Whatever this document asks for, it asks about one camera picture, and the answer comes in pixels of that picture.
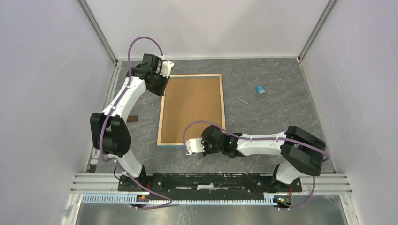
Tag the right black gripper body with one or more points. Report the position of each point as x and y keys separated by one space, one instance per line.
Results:
x=209 y=149

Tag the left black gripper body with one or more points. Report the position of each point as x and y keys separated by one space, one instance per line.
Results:
x=160 y=83

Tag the blue picture frame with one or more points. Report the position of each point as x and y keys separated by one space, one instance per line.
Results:
x=188 y=103

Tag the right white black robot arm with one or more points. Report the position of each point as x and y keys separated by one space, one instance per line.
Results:
x=303 y=153

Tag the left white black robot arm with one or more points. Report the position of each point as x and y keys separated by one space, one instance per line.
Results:
x=110 y=134

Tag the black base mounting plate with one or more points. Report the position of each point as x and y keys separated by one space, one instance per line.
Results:
x=217 y=186

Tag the small brown block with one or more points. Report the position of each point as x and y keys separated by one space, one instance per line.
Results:
x=132 y=118

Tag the small blue eraser block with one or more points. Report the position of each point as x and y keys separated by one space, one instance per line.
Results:
x=260 y=90

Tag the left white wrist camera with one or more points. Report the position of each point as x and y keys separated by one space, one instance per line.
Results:
x=166 y=67

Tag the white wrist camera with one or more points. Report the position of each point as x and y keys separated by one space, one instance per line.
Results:
x=194 y=145
x=166 y=67

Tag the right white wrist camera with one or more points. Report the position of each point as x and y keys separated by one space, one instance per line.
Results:
x=194 y=145

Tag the light blue cable comb strip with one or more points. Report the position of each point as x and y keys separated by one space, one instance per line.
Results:
x=133 y=199

